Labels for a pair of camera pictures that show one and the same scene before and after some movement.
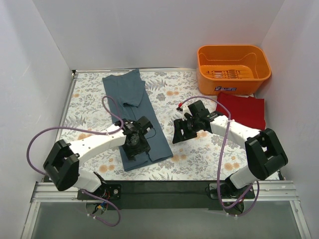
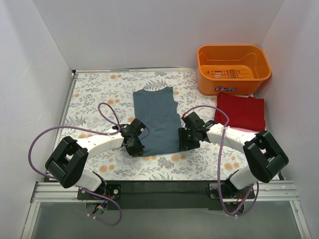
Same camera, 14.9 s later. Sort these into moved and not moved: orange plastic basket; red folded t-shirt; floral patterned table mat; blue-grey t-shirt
Moved: blue-grey t-shirt
Not moved: red folded t-shirt; floral patterned table mat; orange plastic basket
